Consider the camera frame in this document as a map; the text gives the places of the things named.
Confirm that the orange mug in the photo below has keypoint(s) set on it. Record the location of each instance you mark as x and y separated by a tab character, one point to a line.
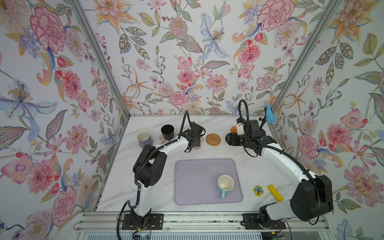
234	130

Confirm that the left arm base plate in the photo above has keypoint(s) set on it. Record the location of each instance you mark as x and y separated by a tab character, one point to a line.
133	221

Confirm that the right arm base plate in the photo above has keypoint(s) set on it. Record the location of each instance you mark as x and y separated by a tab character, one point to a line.
252	221

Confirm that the purple mug white inside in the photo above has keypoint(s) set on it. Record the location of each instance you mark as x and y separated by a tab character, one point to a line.
144	138

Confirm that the lavender tray mat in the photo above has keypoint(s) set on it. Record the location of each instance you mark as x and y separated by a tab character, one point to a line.
196	181

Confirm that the light blue mug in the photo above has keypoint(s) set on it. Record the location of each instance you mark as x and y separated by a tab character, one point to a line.
225	184

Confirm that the woven rattan coaster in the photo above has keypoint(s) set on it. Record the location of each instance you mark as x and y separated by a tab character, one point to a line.
213	139

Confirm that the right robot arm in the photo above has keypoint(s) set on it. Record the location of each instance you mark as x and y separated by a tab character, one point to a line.
313	194

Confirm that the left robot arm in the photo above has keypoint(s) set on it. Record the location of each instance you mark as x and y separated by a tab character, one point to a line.
150	164

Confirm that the yellow tag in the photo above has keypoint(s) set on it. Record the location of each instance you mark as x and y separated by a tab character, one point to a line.
275	193

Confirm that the yellow blue sticker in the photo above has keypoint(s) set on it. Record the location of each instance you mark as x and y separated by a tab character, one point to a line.
258	190

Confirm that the aluminium front rail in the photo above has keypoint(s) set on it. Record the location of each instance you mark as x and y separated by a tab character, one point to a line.
194	222

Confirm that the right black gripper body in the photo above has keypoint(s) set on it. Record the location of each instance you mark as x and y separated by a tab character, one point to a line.
238	140

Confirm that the pink flower coaster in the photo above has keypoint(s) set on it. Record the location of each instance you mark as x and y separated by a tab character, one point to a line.
163	140
198	147

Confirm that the blue microphone on stand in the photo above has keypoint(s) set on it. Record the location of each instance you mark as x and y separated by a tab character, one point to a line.
269	116

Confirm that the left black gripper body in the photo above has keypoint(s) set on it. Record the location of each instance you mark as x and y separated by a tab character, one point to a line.
196	140

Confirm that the black mug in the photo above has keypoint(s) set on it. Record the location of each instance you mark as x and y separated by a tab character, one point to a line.
168	132

